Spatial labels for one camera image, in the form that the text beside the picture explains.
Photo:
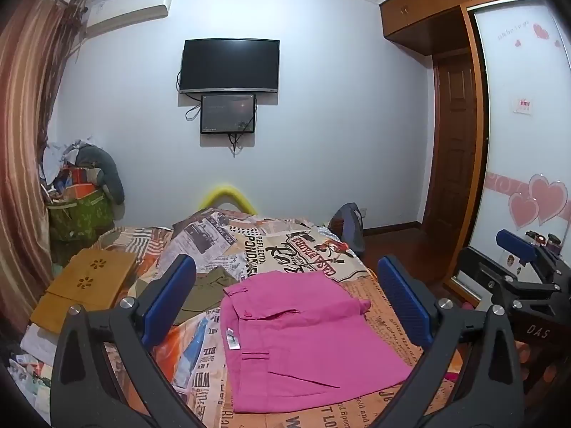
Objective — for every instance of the newspaper print bed sheet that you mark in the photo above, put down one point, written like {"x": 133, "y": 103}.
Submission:
{"x": 276, "y": 249}

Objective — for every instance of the white air conditioner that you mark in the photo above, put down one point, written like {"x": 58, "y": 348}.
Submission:
{"x": 129, "y": 11}

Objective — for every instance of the pile of mixed clutter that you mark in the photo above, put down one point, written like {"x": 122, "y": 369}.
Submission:
{"x": 35, "y": 365}

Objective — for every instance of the small black wall monitor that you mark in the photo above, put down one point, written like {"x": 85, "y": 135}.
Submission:
{"x": 227, "y": 113}

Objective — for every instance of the black wall television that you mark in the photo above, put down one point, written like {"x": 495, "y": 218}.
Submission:
{"x": 229, "y": 64}

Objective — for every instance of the heap of clothes and papers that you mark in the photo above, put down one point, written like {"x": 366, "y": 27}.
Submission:
{"x": 62, "y": 165}

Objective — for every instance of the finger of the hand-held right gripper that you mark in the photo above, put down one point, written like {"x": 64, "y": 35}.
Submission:
{"x": 517, "y": 244}
{"x": 495, "y": 283}

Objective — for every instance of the pink pants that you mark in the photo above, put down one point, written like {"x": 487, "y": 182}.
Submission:
{"x": 312, "y": 343}

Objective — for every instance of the olive green garment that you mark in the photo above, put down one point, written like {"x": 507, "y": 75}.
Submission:
{"x": 209, "y": 290}

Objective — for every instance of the wooden overhead cabinet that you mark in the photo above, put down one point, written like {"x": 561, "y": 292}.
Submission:
{"x": 428, "y": 4}

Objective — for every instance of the brown striped curtain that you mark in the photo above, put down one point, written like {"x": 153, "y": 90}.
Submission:
{"x": 26, "y": 142}

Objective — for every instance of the green patterned bag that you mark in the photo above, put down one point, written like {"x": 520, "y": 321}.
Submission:
{"x": 78, "y": 216}

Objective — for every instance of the blue grey backpack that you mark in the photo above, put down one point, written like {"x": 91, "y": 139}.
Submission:
{"x": 350, "y": 227}

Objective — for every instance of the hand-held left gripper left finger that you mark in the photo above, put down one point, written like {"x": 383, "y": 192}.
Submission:
{"x": 171, "y": 294}

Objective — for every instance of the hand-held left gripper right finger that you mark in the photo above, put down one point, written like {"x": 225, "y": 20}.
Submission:
{"x": 403, "y": 294}

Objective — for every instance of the wooden lap table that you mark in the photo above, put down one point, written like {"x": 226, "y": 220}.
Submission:
{"x": 80, "y": 294}

